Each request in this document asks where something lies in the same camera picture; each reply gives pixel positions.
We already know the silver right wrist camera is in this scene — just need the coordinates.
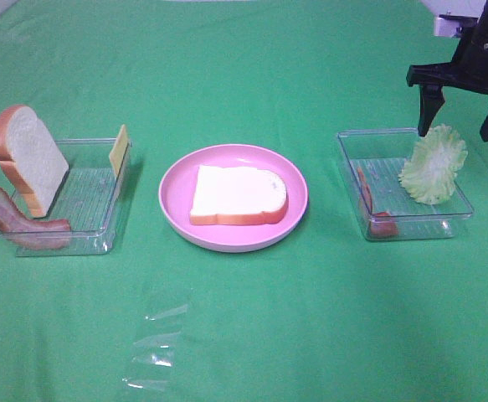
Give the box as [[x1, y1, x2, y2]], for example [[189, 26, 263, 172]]
[[433, 14, 478, 38]]

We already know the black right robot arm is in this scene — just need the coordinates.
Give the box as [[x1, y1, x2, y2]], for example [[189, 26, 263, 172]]
[[406, 1, 488, 142]]

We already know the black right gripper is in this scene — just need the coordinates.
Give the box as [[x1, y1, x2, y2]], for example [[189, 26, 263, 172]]
[[407, 18, 488, 142]]

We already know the clear left plastic tray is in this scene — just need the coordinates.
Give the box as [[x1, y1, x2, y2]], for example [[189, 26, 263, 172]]
[[0, 137, 132, 256]]

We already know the green toy lettuce leaf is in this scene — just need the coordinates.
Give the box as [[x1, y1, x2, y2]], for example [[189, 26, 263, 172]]
[[398, 124, 468, 205]]

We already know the yellow toy cheese slice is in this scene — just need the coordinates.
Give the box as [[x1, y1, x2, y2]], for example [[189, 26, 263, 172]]
[[109, 124, 129, 178]]

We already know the clear plastic film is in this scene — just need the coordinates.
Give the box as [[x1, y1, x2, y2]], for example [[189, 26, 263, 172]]
[[120, 287, 191, 401]]

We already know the clear right plastic tray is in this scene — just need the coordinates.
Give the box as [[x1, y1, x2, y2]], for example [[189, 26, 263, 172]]
[[336, 128, 474, 241]]

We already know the toy bread slice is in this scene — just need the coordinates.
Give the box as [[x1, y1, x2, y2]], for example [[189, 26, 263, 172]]
[[189, 165, 289, 225], [0, 105, 69, 218]]

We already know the toy bacon strip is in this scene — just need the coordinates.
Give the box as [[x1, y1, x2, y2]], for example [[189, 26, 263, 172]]
[[0, 188, 71, 250], [357, 167, 398, 240]]

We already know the pink round plate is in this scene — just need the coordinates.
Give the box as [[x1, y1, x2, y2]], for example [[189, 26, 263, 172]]
[[158, 144, 309, 253]]

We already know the clear plastic tray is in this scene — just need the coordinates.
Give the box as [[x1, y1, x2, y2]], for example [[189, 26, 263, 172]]
[[0, 137, 132, 256], [336, 128, 474, 241]]

